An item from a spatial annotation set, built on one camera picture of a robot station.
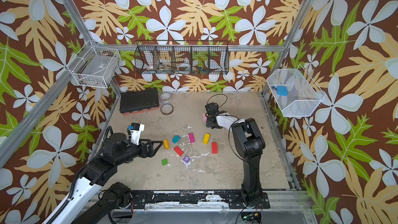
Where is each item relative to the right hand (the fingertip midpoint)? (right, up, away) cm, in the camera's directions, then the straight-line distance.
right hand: (211, 123), depth 103 cm
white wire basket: (-68, +35, -17) cm, 78 cm away
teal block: (-23, -9, -9) cm, 26 cm away
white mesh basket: (+45, +18, -20) cm, 52 cm away
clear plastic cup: (-34, +18, +15) cm, 41 cm away
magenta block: (-13, -8, -7) cm, 17 cm away
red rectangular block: (-21, -15, -12) cm, 29 cm away
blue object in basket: (+39, +21, -16) cm, 47 cm away
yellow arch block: (-4, -8, -10) cm, 14 cm away
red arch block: (+1, -13, -12) cm, 18 cm away
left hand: (-29, -5, -32) cm, 43 cm away
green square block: (-28, -20, -17) cm, 39 cm away
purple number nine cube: (-16, -19, -17) cm, 30 cm away
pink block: (-5, +4, +1) cm, 6 cm away
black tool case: (-52, +15, +5) cm, 55 cm away
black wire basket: (-14, +40, -12) cm, 44 cm away
